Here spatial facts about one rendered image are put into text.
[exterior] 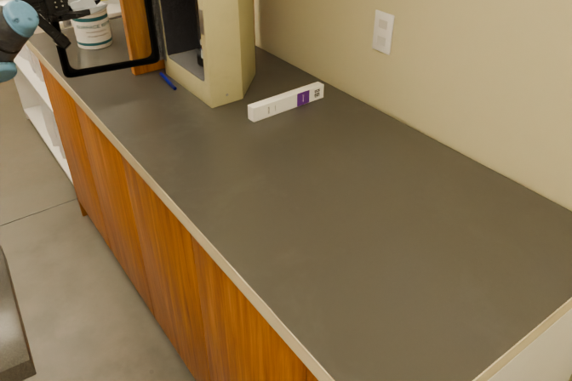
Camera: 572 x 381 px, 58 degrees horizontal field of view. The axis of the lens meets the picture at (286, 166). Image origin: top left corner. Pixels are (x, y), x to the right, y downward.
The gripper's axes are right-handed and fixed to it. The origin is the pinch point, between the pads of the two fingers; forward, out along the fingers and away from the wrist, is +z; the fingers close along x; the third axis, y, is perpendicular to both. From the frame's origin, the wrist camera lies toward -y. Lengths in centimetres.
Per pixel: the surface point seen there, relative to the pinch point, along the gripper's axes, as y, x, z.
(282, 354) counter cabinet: -46, -92, -5
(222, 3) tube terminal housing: -1.0, -18.2, 27.9
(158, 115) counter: -30.5, -12.6, 6.1
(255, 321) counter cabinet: -46, -82, -6
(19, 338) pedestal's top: -30, -73, -45
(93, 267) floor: -123, 44, -18
